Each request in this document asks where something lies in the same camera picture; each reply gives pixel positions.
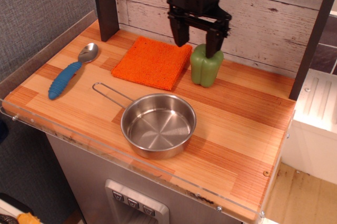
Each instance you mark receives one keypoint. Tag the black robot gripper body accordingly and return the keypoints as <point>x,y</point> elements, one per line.
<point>201,14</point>

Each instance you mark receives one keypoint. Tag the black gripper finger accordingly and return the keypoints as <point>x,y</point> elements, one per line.
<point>180,31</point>
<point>214,41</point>

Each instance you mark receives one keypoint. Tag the green toy bell pepper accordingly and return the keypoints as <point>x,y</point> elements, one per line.
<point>204,70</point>

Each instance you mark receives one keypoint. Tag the orange cloth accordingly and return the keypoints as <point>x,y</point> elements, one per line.
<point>153,63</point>

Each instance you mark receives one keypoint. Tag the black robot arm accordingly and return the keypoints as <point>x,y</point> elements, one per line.
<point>204,15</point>

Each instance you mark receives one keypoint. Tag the small stainless steel pot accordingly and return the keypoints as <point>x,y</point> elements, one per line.
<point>157,126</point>

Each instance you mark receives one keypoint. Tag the white toy sink unit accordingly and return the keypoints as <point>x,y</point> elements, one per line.
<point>310,145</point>

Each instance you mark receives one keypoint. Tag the grey toy fridge cabinet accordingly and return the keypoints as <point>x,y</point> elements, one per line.
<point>86,174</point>

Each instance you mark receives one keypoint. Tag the silver dispenser button panel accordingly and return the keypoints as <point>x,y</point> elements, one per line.
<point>130,206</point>

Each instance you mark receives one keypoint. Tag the clear acrylic edge guard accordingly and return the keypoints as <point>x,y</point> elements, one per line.
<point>226,165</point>

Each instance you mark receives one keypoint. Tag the yellow object bottom left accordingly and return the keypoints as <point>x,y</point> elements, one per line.
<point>27,218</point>

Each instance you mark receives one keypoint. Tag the dark left vertical post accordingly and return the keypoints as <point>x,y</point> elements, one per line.
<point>107,18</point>

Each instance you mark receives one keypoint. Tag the dark vertical post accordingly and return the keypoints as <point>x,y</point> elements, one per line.
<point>314,39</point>
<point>107,18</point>

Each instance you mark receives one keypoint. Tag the dark right vertical post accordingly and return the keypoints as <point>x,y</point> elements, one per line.
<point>314,39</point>

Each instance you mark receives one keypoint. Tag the blue handled metal spoon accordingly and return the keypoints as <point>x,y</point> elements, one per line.
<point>87,54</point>

